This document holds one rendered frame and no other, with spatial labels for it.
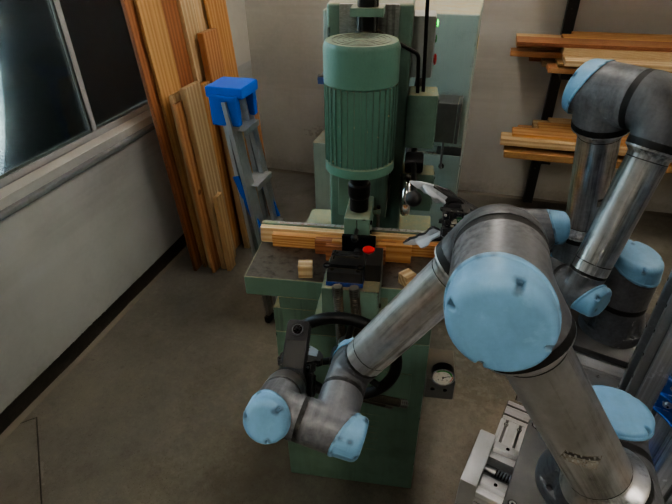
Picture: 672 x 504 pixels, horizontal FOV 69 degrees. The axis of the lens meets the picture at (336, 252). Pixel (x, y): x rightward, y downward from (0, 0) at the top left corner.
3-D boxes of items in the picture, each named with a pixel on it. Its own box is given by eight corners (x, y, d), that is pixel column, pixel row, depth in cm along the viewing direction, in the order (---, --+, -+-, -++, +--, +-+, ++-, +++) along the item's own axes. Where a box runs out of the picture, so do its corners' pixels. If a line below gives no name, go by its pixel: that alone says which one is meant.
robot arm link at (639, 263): (631, 320, 113) (651, 273, 106) (579, 290, 123) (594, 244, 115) (659, 301, 119) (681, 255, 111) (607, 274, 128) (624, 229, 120)
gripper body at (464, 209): (443, 209, 105) (500, 213, 103) (441, 197, 113) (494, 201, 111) (438, 242, 108) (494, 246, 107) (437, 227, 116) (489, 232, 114)
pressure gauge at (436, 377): (429, 389, 136) (432, 368, 131) (429, 378, 139) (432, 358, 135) (452, 391, 135) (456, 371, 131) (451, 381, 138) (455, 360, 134)
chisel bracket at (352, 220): (343, 244, 135) (343, 218, 130) (350, 219, 147) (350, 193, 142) (370, 246, 134) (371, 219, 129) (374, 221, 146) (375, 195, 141)
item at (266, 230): (261, 241, 146) (259, 227, 143) (263, 238, 148) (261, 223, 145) (467, 256, 138) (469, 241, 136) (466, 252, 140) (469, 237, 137)
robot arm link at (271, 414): (283, 457, 75) (232, 437, 76) (299, 426, 86) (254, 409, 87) (298, 410, 74) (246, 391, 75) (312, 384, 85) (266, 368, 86)
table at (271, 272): (234, 316, 127) (231, 298, 124) (265, 251, 152) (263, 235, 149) (472, 339, 120) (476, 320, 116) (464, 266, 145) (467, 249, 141)
